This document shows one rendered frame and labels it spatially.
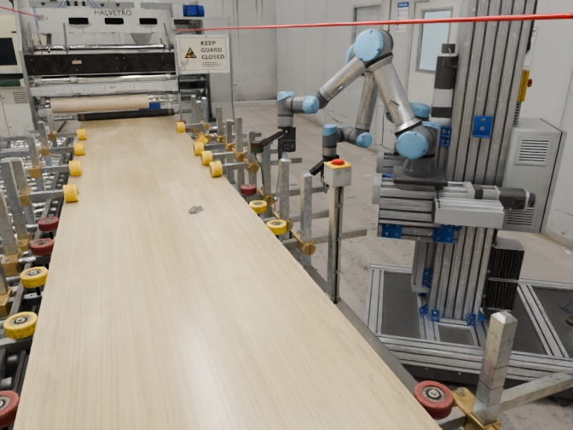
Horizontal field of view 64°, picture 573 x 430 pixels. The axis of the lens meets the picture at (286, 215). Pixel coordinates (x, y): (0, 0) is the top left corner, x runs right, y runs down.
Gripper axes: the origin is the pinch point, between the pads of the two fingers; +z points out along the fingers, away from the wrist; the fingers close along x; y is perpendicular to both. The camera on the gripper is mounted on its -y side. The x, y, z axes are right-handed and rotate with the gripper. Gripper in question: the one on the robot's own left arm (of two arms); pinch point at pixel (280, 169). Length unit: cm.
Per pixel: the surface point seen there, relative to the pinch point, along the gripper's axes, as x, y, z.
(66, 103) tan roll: 170, -198, -28
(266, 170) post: 6.1, -7.0, 1.5
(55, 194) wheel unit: -20, -99, 12
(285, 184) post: -16.1, 4.0, 4.7
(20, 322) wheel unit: -107, -59, 30
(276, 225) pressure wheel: -39.0, 2.6, 17.7
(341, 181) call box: -66, 26, -5
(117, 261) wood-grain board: -71, -49, 24
